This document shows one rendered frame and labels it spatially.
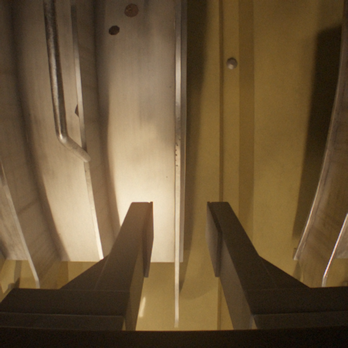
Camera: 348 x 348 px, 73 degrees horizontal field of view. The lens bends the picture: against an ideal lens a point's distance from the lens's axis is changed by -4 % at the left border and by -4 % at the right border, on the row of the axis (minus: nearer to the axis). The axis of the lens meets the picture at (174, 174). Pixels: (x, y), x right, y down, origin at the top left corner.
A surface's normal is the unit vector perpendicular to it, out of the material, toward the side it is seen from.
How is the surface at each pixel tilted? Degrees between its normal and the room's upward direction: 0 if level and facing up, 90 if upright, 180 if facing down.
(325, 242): 90
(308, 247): 90
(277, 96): 90
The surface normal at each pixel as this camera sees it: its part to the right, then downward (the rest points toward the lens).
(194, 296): 0.00, 0.04
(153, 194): 0.00, 0.41
